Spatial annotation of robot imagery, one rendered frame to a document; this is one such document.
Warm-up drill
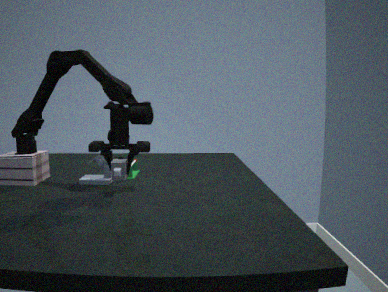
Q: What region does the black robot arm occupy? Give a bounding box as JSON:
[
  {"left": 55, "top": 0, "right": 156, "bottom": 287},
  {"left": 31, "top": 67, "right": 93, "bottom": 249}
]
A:
[{"left": 11, "top": 49, "right": 153, "bottom": 154}]

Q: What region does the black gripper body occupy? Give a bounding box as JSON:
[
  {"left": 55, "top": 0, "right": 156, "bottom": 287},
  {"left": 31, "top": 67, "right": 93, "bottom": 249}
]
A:
[{"left": 89, "top": 123, "right": 150, "bottom": 153}]

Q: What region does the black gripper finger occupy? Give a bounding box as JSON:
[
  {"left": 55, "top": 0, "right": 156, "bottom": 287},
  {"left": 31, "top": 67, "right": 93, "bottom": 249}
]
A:
[
  {"left": 127, "top": 152, "right": 139, "bottom": 175},
  {"left": 100, "top": 151, "right": 113, "bottom": 170}
]

